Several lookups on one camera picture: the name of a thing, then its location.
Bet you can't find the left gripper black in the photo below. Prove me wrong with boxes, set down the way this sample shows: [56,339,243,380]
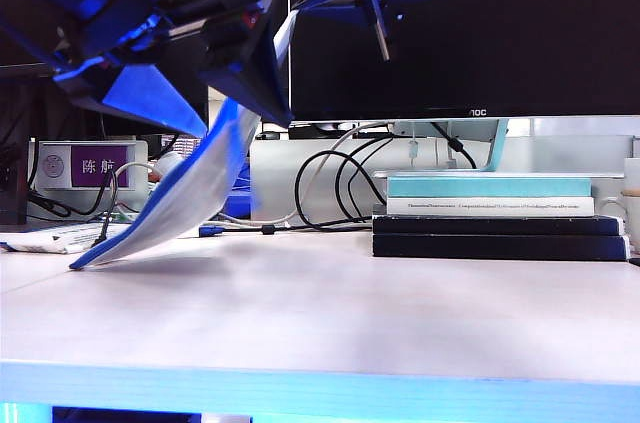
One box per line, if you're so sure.
[52,0,294,139]

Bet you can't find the transparent file bag blue zipper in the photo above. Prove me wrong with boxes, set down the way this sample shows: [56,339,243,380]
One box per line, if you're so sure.
[68,7,301,272]

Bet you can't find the silver metal monitor foot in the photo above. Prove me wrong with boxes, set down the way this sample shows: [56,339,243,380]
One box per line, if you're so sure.
[249,135,636,224]

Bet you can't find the white purple name plate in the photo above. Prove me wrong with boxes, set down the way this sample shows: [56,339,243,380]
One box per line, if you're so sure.
[37,140,150,190]

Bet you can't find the silver-edged black monitor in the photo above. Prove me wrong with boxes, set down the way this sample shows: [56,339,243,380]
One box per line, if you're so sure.
[288,0,640,137]

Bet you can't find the black-framed monitor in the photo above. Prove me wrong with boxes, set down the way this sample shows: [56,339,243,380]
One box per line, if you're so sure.
[0,0,290,142]

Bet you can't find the clear monitor stand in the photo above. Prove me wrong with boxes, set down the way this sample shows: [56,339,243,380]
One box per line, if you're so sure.
[372,117,626,179]

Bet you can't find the teal book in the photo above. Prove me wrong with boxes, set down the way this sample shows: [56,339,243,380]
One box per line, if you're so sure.
[387,176,592,198]

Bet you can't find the white book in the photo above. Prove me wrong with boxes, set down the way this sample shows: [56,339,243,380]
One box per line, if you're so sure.
[387,196,596,218]

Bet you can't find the black looped cable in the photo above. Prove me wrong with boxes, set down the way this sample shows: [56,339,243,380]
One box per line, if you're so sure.
[294,135,401,233]

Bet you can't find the white cable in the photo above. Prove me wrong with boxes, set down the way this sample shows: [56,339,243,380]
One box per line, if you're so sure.
[219,121,396,229]

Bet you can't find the black cable blue plug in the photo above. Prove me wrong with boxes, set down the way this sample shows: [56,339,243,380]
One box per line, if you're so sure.
[199,222,374,238]

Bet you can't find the black HDMI cable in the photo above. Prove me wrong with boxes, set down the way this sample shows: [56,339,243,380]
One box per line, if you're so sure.
[92,170,119,248]

